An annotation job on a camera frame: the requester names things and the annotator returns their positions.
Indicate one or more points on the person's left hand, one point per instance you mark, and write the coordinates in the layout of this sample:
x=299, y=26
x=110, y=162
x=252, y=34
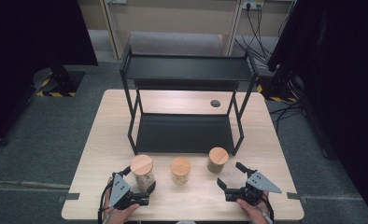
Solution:
x=116, y=216

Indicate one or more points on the black tape strip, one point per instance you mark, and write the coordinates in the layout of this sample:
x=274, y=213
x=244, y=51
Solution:
x=293, y=196

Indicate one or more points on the person's right hand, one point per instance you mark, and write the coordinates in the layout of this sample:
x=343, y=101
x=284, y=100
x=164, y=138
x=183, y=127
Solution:
x=257, y=214

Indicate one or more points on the black metal two-tier rack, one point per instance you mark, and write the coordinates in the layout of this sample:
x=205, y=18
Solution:
x=188, y=67

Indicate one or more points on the stand base with hazard tape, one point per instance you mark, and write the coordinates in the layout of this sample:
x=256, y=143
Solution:
x=277, y=91
x=63, y=82

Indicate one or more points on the short glass jar lotus seeds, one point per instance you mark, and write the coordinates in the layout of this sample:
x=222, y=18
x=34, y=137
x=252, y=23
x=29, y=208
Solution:
x=180, y=166

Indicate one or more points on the tall glass jar white grains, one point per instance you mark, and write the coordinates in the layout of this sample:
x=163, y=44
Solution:
x=141, y=165

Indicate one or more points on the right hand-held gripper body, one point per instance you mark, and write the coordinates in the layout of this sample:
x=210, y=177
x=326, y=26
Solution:
x=260, y=183

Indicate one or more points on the black curtain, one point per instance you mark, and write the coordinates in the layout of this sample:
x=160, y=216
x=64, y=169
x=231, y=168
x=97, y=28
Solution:
x=344, y=77
x=23, y=46

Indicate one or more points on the short glass jar green beans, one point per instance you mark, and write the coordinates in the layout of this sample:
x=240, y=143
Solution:
x=218, y=155

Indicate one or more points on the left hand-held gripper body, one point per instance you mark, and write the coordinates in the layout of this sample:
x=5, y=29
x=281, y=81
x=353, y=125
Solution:
x=118, y=189

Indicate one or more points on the white wall outlet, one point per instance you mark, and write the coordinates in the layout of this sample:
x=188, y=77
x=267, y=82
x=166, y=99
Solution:
x=253, y=3

